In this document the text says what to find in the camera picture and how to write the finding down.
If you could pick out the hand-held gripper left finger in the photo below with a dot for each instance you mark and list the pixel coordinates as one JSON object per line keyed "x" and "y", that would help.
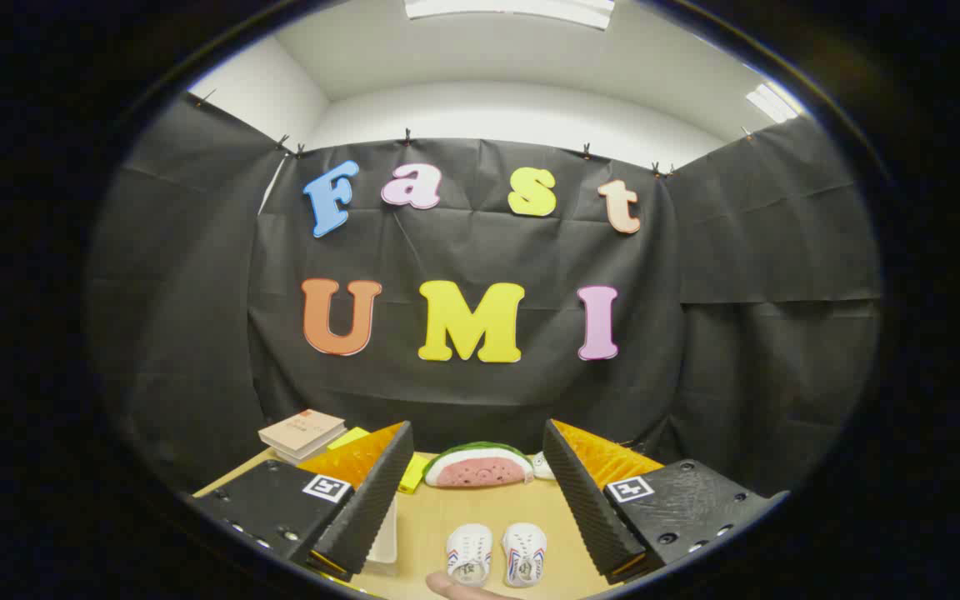
{"x": 367, "y": 508}

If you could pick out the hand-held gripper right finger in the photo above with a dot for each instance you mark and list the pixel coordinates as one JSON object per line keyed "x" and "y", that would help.
{"x": 584, "y": 500}

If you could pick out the cream fabric storage box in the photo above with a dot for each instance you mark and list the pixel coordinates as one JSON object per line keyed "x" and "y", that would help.
{"x": 384, "y": 542}

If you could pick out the white canvas shoe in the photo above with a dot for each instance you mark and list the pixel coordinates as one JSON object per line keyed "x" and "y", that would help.
{"x": 469, "y": 550}
{"x": 524, "y": 550}

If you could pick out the white plush toy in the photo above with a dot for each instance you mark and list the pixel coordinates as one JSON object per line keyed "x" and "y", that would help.
{"x": 542, "y": 467}

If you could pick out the yellow book with red circle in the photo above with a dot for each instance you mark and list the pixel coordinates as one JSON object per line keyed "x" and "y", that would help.
{"x": 413, "y": 475}

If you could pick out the grey book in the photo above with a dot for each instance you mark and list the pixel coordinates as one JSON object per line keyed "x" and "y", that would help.
{"x": 313, "y": 454}

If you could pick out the beige book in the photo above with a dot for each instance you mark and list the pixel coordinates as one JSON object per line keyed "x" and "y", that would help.
{"x": 301, "y": 429}

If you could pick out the watermelon slice plush toy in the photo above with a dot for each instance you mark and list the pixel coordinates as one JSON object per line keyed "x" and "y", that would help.
{"x": 476, "y": 468}

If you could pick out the small ceiling light panel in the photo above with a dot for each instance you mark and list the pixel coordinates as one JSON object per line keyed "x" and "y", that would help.
{"x": 773, "y": 102}

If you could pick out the long ceiling light panel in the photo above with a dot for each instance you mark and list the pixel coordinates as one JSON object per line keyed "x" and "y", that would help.
{"x": 513, "y": 8}

